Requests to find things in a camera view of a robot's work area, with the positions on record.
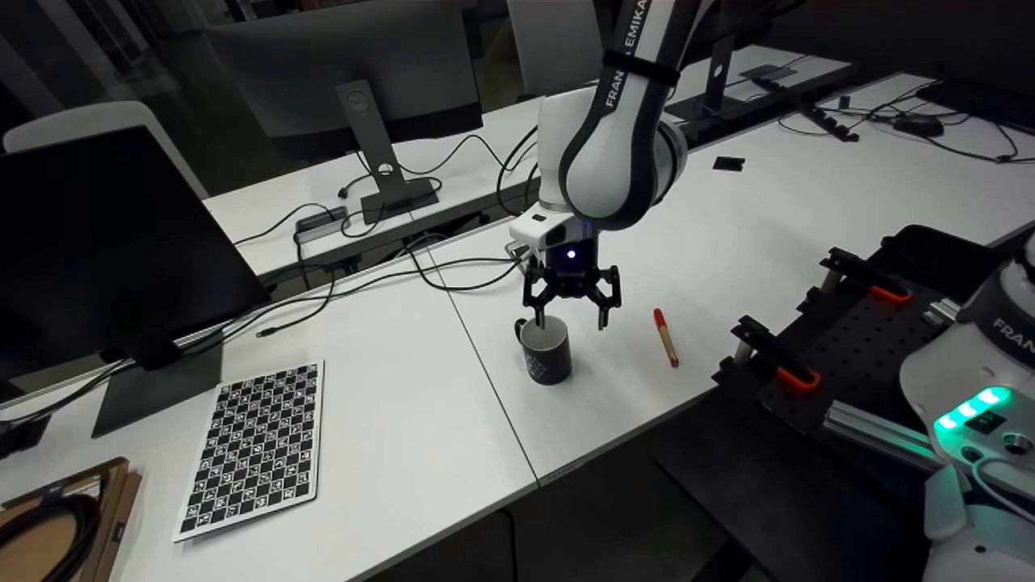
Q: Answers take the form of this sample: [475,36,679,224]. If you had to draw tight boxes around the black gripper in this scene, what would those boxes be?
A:
[521,240,624,339]

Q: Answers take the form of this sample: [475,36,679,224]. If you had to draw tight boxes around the black patterned mug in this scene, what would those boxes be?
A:
[510,314,576,390]

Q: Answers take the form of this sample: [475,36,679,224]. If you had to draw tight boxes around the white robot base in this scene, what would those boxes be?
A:
[900,231,1035,582]

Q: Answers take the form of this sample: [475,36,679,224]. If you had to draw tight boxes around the wooden marker with red cap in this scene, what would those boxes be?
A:
[652,309,687,373]

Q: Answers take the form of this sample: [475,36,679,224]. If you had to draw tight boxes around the black dock box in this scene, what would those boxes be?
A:
[292,203,353,244]

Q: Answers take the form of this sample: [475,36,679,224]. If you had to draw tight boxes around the dark monitor stand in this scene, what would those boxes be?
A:
[674,21,804,127]

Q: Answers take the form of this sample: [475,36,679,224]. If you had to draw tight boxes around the black power strip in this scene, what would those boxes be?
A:
[806,105,865,147]

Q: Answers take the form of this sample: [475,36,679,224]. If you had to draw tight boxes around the grey monitor with metal stand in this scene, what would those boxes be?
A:
[204,0,487,227]

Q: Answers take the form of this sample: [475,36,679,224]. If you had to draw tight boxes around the aluminium extrusion bar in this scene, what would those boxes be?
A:
[821,397,949,474]

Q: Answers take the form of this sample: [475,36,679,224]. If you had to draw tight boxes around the black white calibration checkerboard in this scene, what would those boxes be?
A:
[173,360,329,545]

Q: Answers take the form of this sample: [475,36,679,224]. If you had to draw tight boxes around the black power adapter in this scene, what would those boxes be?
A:
[889,110,952,144]

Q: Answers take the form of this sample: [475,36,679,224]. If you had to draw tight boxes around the large dark monitor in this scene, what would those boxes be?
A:
[0,99,270,439]

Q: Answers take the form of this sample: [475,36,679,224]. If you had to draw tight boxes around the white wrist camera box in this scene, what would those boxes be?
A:
[507,212,573,263]

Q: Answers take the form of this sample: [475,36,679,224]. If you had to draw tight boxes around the black cable with white label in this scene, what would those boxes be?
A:
[404,244,528,298]

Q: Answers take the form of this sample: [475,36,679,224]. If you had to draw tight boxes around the black clamp with orange handle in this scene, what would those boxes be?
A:
[819,247,919,311]
[727,314,830,397]

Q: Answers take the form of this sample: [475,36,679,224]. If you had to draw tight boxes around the wooden box with black ring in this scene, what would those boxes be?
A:
[0,457,145,582]

